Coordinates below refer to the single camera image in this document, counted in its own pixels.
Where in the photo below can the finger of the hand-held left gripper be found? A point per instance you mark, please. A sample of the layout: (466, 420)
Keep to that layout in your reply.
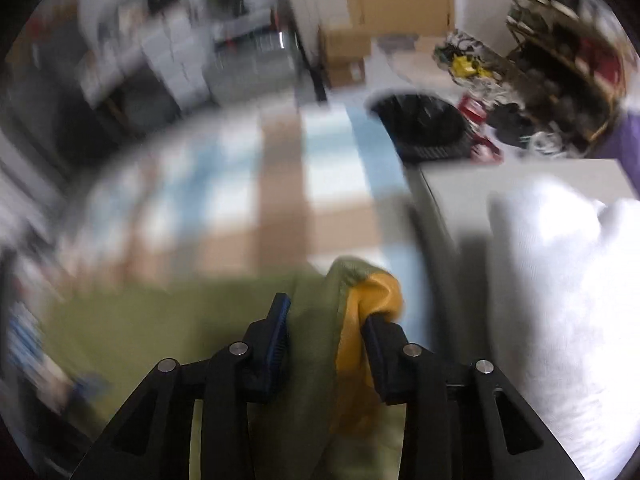
(90, 386)

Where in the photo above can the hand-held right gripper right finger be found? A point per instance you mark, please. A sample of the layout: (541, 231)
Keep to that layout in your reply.
(376, 355)

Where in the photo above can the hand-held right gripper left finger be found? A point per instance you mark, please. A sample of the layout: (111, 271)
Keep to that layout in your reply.
(276, 332)

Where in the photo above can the green jacket with yellow sleeves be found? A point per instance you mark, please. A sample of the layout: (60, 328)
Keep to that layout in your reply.
(315, 360)

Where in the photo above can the brown blue checked blanket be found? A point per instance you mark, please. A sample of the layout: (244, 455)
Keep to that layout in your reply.
(280, 195)

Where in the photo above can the grey padded platform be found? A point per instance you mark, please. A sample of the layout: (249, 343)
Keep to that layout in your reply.
(465, 190)

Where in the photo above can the folded white cloth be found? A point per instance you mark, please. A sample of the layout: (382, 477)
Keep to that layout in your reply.
(565, 285)

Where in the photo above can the black round basket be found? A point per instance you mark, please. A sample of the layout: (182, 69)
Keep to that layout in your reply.
(425, 127)

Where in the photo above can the red white shoes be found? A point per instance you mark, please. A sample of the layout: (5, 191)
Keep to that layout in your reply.
(475, 125)

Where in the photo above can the small cardboard box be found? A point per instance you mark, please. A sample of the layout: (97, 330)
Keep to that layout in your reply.
(345, 72)

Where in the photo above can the large cardboard box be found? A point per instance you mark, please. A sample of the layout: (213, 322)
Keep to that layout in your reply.
(345, 42)

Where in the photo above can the pile of sandals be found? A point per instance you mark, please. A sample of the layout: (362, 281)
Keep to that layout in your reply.
(465, 62)

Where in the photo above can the purple bag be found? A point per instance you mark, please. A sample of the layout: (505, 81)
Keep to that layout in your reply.
(622, 135)

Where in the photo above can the wooden shoe rack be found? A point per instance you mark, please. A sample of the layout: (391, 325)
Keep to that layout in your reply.
(565, 60)

